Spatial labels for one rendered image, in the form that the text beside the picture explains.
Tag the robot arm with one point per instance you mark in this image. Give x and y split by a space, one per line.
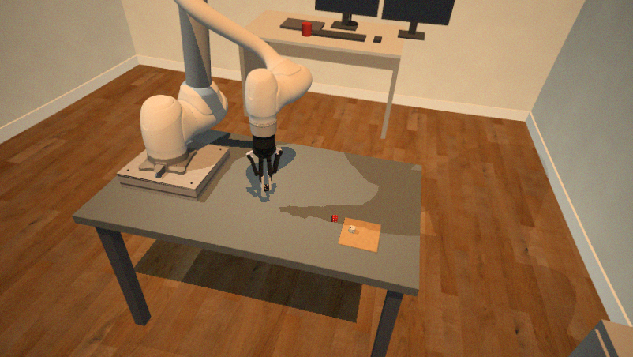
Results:
168 124

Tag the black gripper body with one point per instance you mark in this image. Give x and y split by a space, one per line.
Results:
263 144

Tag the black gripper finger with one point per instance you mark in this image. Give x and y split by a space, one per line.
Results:
271 170
260 172

